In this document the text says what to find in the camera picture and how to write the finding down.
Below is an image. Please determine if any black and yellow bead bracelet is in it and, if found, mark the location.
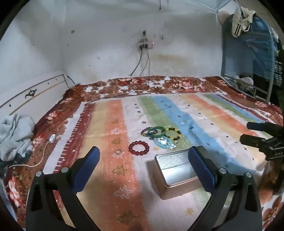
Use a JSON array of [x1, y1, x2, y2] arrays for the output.
[[164, 127, 182, 141]]

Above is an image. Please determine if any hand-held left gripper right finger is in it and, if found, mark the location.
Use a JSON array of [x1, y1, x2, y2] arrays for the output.
[[187, 145, 263, 231]]

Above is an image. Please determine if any black printed garment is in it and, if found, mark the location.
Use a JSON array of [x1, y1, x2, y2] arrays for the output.
[[272, 40, 284, 90]]

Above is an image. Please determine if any silver metal tin box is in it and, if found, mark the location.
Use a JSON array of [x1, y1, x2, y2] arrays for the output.
[[153, 145, 212, 200]]

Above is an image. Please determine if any red bead bracelet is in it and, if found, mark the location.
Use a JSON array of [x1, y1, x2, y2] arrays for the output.
[[128, 140, 149, 157]]

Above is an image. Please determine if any white charger with cable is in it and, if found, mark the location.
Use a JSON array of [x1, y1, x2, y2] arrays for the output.
[[9, 134, 56, 168]]

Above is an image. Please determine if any blue mesh net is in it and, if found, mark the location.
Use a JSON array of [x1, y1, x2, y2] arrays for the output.
[[221, 13, 280, 83]]

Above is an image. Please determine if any white power strip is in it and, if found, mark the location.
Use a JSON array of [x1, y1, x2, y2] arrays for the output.
[[137, 41, 155, 49]]

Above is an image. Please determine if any multicolour bead bracelet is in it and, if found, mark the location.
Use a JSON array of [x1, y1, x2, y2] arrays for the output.
[[141, 127, 160, 137]]

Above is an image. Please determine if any white headboard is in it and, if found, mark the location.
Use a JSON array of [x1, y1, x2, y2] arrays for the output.
[[0, 73, 70, 116]]

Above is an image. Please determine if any crumpled grey cloth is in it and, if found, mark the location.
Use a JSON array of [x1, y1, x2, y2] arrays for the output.
[[0, 113, 36, 162]]

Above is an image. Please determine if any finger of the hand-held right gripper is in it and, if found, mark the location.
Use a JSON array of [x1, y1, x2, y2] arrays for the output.
[[240, 134, 268, 150], [246, 121, 272, 134]]

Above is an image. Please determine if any white garment with black stripes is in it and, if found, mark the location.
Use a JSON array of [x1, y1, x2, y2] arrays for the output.
[[231, 6, 256, 39]]

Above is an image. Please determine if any light blue bead bracelet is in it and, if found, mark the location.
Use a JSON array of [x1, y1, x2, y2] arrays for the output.
[[153, 136, 176, 152]]

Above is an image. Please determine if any grey metal rack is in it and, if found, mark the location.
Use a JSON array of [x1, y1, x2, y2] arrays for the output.
[[220, 20, 274, 105]]

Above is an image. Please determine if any striped pastel blanket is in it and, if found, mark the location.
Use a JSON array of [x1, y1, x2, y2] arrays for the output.
[[43, 92, 278, 231]]

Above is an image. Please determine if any black cable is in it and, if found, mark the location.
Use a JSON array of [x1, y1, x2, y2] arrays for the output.
[[130, 48, 143, 76], [140, 49, 152, 77], [84, 88, 142, 105]]

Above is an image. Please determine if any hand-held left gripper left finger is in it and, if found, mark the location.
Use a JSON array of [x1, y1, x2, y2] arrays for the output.
[[25, 145, 101, 231]]

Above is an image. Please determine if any green jade bangle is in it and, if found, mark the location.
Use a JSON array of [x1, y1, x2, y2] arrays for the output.
[[149, 126, 166, 138]]

